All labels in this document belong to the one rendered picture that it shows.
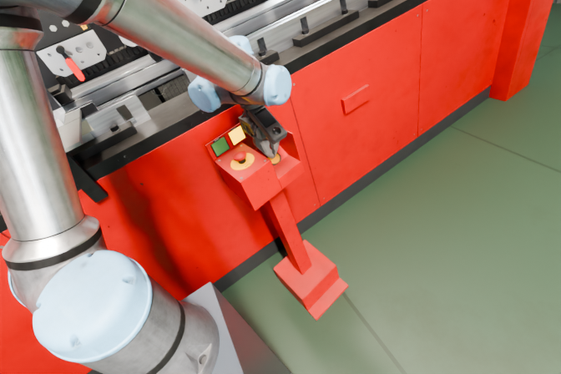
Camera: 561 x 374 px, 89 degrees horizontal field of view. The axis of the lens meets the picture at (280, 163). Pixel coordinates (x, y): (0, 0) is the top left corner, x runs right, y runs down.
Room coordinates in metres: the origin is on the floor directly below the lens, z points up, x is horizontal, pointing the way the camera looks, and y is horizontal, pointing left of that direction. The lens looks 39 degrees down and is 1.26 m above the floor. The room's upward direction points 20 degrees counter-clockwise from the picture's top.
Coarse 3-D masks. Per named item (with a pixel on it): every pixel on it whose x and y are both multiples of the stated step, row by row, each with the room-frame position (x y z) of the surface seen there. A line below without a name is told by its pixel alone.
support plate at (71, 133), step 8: (72, 112) 0.90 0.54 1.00; (80, 112) 0.89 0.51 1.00; (64, 120) 0.85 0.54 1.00; (72, 120) 0.83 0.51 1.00; (80, 120) 0.82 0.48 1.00; (64, 128) 0.79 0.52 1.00; (72, 128) 0.77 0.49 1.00; (80, 128) 0.76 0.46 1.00; (64, 136) 0.73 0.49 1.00; (72, 136) 0.71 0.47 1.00; (80, 136) 0.71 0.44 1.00; (64, 144) 0.68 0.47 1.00; (72, 144) 0.66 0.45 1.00; (80, 144) 0.67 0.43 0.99
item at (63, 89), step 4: (64, 84) 1.18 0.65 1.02; (48, 88) 1.14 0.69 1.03; (52, 88) 1.12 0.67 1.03; (56, 88) 1.10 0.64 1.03; (60, 88) 1.12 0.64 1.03; (64, 88) 1.12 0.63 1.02; (68, 88) 1.18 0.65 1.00; (52, 92) 1.08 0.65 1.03; (56, 92) 1.09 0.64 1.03; (60, 92) 1.09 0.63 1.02; (64, 92) 1.09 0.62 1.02; (68, 92) 1.14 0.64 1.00; (56, 96) 1.08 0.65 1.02; (60, 96) 1.08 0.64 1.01; (64, 96) 1.08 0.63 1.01; (68, 96) 1.09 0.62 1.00; (60, 100) 1.08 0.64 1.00; (64, 100) 1.08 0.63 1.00; (68, 100) 1.08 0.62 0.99; (60, 104) 1.07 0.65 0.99
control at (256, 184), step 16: (208, 144) 0.72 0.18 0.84; (240, 144) 0.75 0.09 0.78; (288, 144) 0.70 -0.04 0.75; (224, 160) 0.71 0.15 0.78; (256, 160) 0.65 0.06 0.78; (288, 160) 0.69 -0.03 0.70; (224, 176) 0.70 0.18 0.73; (240, 176) 0.61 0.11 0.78; (256, 176) 0.60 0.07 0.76; (272, 176) 0.62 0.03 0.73; (288, 176) 0.64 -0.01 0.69; (240, 192) 0.62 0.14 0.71; (256, 192) 0.60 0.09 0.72; (272, 192) 0.62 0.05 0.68; (256, 208) 0.59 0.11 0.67
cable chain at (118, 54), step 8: (120, 48) 1.36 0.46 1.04; (128, 48) 1.36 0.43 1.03; (136, 48) 1.36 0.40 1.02; (144, 48) 1.38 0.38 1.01; (112, 56) 1.33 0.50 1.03; (120, 56) 1.34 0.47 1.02; (128, 56) 1.35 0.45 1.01; (96, 64) 1.31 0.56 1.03; (104, 64) 1.32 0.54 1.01; (112, 64) 1.33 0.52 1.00; (88, 72) 1.30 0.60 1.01; (64, 80) 1.27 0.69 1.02; (72, 80) 1.28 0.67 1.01
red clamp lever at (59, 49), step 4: (56, 48) 0.87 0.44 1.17; (60, 48) 0.87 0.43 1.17; (64, 48) 0.90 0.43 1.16; (60, 52) 0.87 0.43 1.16; (64, 52) 0.89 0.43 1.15; (64, 56) 0.88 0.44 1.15; (68, 60) 0.88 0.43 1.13; (72, 60) 0.88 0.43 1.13; (68, 64) 0.87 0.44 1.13; (72, 64) 0.88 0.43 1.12; (76, 64) 0.89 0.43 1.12; (72, 68) 0.87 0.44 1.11; (76, 68) 0.88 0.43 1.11; (76, 72) 0.88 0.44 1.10; (80, 72) 0.88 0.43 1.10; (76, 76) 0.88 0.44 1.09; (80, 76) 0.88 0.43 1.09; (80, 80) 0.88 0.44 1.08
